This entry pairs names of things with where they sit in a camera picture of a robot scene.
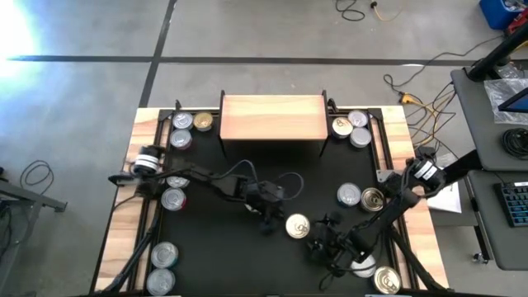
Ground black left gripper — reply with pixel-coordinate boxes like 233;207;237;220
243;181;288;237

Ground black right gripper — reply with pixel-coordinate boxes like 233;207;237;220
307;211;356;267

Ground teal can white text label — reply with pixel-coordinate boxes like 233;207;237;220
336;181;363;208

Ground green label tin can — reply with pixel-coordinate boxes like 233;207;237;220
166;176;191;190

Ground wooden shelf black metal legs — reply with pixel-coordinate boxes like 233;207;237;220
217;89;332;160

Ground black table mat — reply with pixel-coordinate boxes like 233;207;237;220
158;109;395;296

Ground white-lidded tin can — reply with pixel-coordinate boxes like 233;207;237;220
350;253;377;279

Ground bronze-lidded tin can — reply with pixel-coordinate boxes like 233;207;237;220
360;186;386;214

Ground gold-lidded tin can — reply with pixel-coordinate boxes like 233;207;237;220
192;111;215;132
373;266;402;295

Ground red tin can white patch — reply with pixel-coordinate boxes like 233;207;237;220
160;186;187;212

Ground silver-lidded teal tin can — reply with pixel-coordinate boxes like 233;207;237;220
149;241;180;270

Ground red fish-print tin can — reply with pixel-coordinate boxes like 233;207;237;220
169;128;194;151

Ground white paper sheet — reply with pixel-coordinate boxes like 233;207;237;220
427;181;463;215

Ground black power adapter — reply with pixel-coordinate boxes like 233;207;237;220
414;144;437;160

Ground teal label tin can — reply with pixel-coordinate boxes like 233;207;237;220
172;110;195;131

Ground black desk leg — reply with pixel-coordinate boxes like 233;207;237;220
445;148;483;185

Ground grey desk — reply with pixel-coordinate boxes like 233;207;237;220
450;59;528;172
465;168;528;272

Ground black keyboard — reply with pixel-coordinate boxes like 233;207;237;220
493;181;528;229

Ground clear plastic sheet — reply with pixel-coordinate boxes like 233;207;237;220
483;77;528;127

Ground grey metal stand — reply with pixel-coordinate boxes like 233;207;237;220
0;164;69;297

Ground blue tablet screen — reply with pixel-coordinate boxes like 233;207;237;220
497;87;528;115

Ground black monitor pole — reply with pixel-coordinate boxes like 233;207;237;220
465;24;528;83

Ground blue plastic bin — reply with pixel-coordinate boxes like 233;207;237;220
478;0;527;31

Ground red object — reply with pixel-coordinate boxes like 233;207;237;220
507;18;528;36

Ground yellow extension cable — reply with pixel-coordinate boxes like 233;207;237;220
406;92;457;148

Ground coiled black cable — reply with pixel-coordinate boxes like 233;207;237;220
501;127;528;160

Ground black looped floor cable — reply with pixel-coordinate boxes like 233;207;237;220
19;159;55;187

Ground yellow floor cable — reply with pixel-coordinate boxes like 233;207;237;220
370;1;404;23

